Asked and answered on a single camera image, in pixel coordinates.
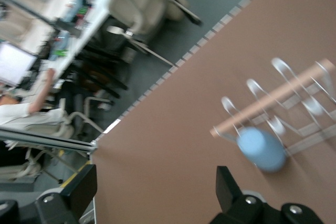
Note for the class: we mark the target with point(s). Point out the brown table mat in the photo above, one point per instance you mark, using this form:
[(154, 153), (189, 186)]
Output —
[(183, 129)]

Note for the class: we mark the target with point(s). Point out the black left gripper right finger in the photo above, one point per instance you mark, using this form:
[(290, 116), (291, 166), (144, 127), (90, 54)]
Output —
[(236, 208)]

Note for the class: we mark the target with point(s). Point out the beige chair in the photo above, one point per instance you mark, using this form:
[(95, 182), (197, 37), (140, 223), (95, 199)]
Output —
[(141, 3)]

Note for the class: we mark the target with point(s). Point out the blue plastic cup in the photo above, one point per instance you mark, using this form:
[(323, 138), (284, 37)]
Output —
[(262, 150)]

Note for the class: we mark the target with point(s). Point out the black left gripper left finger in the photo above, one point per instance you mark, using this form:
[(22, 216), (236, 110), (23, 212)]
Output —
[(76, 203)]

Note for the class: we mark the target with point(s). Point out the grey office chair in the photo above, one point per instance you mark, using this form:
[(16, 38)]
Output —
[(78, 116)]

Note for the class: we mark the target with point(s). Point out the person in white shirt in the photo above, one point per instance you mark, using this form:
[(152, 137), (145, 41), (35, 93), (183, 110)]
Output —
[(21, 113)]

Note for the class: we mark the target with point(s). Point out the computer monitor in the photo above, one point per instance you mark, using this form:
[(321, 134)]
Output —
[(13, 64)]

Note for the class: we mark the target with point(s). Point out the black chair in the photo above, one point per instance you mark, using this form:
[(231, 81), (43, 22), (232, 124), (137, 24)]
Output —
[(99, 77)]

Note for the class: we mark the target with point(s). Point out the white desk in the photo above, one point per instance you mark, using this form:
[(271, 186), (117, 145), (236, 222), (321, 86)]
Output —
[(92, 22)]

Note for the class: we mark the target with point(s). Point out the aluminium profile rail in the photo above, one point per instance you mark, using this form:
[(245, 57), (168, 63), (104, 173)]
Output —
[(52, 140)]

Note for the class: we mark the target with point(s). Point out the dark waste bin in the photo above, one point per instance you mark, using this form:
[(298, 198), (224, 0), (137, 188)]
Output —
[(118, 43)]

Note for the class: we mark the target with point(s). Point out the person bare forearm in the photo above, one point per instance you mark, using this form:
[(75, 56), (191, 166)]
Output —
[(42, 93)]

